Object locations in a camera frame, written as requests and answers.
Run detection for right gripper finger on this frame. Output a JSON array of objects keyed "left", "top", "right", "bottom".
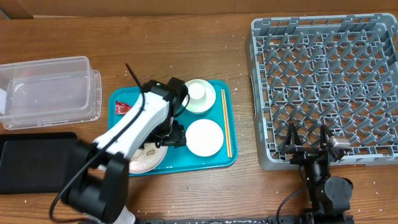
[
  {"left": 320, "top": 124, "right": 333, "bottom": 149},
  {"left": 284, "top": 123, "right": 302, "bottom": 149}
]

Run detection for pale green bowl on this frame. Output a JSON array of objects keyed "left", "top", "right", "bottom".
[{"left": 182, "top": 79, "right": 216, "bottom": 114}]

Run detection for wooden chopstick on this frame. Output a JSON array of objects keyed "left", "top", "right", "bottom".
[
  {"left": 222, "top": 89, "right": 233, "bottom": 158},
  {"left": 221, "top": 89, "right": 231, "bottom": 159}
]

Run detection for left wooden chopstick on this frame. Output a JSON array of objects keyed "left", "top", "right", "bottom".
[{"left": 221, "top": 89, "right": 231, "bottom": 159}]

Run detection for large white plate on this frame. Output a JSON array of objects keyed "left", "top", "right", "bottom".
[{"left": 129, "top": 143, "right": 168, "bottom": 174}]

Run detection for small white plate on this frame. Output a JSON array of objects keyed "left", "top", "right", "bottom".
[{"left": 186, "top": 119, "right": 224, "bottom": 157}]

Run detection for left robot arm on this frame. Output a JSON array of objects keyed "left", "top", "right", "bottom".
[{"left": 49, "top": 77, "right": 188, "bottom": 223}]

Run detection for teal plastic tray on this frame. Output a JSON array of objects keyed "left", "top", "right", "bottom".
[{"left": 108, "top": 80, "right": 239, "bottom": 177}]

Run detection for rice and peanut scraps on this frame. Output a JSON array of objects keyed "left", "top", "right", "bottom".
[{"left": 131, "top": 147, "right": 158, "bottom": 164}]

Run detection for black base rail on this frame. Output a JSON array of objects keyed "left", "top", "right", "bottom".
[{"left": 135, "top": 215, "right": 308, "bottom": 224}]

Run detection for right wooden chopstick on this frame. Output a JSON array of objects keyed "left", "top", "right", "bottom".
[{"left": 222, "top": 89, "right": 233, "bottom": 158}]

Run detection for black waste tray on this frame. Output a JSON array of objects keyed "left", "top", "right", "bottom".
[{"left": 1, "top": 132, "right": 77, "bottom": 194}]

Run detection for white upturned cup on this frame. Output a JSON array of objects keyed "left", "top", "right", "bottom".
[{"left": 188, "top": 83, "right": 205, "bottom": 101}]

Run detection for red snack wrapper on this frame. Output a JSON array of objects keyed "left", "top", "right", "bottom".
[{"left": 115, "top": 101, "right": 132, "bottom": 115}]

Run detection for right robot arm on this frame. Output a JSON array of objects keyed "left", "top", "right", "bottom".
[{"left": 275, "top": 123, "right": 354, "bottom": 223}]

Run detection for grey dishwasher rack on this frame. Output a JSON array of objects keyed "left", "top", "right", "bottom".
[{"left": 246, "top": 13, "right": 397, "bottom": 170}]

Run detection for clear plastic bin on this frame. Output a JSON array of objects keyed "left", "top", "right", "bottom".
[{"left": 1, "top": 56, "right": 102, "bottom": 130}]

